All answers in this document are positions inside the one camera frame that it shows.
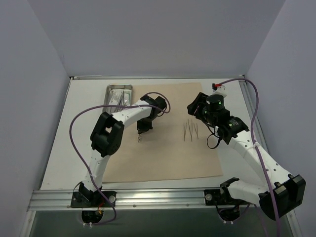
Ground steel surgical scissors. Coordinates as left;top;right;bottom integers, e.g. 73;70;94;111
137;133;142;143

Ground long steel tweezers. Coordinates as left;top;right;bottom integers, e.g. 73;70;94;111
188;120;193;141

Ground short steel tweezers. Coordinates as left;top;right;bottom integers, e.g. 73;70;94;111
194;123;199;139

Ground beige cloth wrap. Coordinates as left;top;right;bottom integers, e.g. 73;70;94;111
103;82;223;183

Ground stainless steel instrument tray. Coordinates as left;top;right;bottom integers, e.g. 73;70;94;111
104;84;133;106

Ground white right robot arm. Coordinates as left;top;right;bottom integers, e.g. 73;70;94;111
187;92;306;220

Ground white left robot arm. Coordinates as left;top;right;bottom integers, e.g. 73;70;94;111
79;94;171;207

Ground steel forceps clamp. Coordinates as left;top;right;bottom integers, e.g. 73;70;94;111
117;91;124;106

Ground green suture packet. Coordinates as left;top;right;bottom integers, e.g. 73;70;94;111
123;91;131;106

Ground white suture packet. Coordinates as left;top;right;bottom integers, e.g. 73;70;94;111
109;89;123;105

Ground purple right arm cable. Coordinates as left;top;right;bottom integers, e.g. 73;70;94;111
217;78;282;237

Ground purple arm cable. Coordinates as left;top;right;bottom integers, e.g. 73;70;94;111
217;78;282;237
69;91;171;226

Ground aluminium right side rail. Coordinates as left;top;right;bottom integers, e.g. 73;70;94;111
238;75;282;187

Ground aluminium rail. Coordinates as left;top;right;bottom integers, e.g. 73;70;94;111
238;75;282;187
70;75;232;80

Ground aluminium back rail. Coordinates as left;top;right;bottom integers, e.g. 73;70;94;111
70;75;232;80

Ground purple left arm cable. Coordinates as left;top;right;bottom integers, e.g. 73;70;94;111
69;91;171;226

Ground aluminium front rail frame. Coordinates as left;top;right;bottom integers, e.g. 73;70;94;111
28;185;267;211

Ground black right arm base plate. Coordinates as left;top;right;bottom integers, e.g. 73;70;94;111
203;188;248;206

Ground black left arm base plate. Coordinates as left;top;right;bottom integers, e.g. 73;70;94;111
70;191;117;208

